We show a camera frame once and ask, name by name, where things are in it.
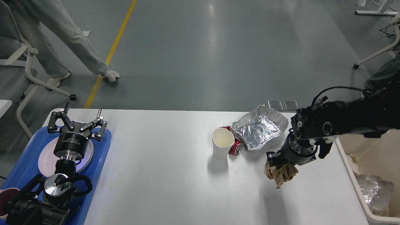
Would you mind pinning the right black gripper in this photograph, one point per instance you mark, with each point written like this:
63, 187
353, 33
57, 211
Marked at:
293, 151

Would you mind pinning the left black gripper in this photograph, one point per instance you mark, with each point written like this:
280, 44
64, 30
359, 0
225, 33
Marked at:
72, 143

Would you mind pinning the brown paper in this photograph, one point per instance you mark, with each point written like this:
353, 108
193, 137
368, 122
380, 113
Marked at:
280, 175

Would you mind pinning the aluminium foil sheet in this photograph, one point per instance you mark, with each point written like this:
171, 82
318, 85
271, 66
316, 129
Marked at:
259, 126

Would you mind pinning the crushed red soda can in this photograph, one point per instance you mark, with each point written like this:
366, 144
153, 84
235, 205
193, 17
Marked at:
238, 144

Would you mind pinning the pink plate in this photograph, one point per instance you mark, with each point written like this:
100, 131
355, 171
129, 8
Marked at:
47, 159

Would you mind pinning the white paper cup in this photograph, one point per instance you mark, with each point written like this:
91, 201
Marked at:
222, 140

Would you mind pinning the pink mug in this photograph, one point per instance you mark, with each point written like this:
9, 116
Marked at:
5, 196

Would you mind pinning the foil bowl with paper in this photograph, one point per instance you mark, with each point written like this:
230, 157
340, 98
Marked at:
376, 191

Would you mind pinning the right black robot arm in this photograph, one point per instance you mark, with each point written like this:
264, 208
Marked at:
314, 128

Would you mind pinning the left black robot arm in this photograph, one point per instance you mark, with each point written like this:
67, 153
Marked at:
54, 180

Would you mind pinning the left floor outlet plate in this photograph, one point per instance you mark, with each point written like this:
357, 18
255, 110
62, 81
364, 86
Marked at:
276, 105

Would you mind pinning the floor outlet plate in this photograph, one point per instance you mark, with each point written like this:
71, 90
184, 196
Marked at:
276, 105
291, 105

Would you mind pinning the right floor outlet plate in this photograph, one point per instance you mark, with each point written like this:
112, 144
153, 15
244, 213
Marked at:
291, 105

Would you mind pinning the grey office chair left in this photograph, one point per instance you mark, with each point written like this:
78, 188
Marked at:
18, 78

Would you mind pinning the white side table corner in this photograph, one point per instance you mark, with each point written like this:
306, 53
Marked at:
4, 106

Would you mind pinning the beige plastic bin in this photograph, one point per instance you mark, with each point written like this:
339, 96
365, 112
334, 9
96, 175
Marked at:
374, 156

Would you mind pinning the white table leg far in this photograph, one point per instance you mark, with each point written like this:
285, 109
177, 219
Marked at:
381, 8

